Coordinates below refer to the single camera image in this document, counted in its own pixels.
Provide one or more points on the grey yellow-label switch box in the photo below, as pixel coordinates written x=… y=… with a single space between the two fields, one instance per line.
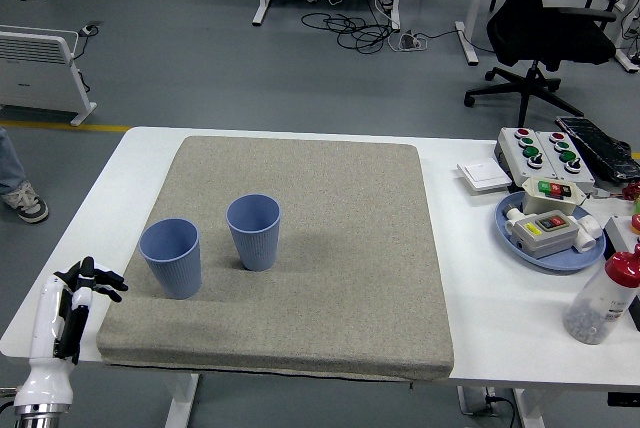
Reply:
x=542 y=240

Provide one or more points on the white four-button control box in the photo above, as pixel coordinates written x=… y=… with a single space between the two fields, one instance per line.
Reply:
x=515 y=148
x=557 y=155

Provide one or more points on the white panel heater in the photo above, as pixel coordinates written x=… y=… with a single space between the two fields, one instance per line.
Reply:
x=35 y=73

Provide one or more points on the grey-brown mat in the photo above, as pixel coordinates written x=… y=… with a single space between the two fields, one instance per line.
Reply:
x=325 y=273

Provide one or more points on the black control box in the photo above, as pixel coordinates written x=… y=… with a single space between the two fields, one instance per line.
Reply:
x=624 y=398

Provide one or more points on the black office chair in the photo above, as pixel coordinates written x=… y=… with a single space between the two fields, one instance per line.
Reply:
x=550 y=33

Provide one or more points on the white plug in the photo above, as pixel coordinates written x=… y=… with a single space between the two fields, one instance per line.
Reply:
x=513 y=220

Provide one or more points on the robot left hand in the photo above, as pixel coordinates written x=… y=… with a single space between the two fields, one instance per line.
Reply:
x=42 y=328

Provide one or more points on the white box with orange button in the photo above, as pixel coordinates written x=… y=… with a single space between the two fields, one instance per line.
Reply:
x=620 y=235

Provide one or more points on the black keyboard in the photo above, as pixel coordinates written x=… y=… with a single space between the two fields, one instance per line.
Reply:
x=600 y=148

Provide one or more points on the white plastic pipe fitting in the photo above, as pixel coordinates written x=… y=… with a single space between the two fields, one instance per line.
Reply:
x=589 y=235

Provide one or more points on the person's leg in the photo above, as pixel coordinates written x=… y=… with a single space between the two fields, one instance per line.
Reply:
x=9 y=163

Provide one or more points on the white table leg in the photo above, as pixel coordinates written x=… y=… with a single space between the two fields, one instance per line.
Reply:
x=180 y=400
x=525 y=410

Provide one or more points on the red-capped clear screw bottle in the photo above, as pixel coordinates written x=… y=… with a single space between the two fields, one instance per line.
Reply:
x=595 y=308

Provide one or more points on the blue plate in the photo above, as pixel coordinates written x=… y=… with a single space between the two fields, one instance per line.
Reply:
x=565 y=262

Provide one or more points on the white wall switch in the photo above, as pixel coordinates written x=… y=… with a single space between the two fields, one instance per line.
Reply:
x=484 y=175

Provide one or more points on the white green-red switch box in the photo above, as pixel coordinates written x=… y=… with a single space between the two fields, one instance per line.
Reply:
x=537 y=200

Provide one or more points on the blue ribbed cup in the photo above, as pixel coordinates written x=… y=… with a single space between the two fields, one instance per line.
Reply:
x=172 y=273
x=255 y=248

